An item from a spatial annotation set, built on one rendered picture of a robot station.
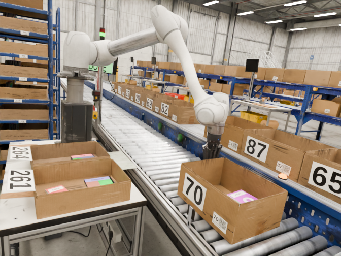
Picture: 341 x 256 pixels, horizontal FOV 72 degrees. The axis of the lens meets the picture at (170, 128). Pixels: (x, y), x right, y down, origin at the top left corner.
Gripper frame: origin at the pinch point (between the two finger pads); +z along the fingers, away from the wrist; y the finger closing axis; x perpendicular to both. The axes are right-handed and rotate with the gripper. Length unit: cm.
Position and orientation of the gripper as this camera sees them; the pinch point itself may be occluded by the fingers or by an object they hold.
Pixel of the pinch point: (209, 168)
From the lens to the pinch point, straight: 134.1
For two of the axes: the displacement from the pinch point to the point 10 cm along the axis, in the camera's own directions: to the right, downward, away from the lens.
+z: -1.1, 9.7, 2.4
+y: -8.8, 0.2, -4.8
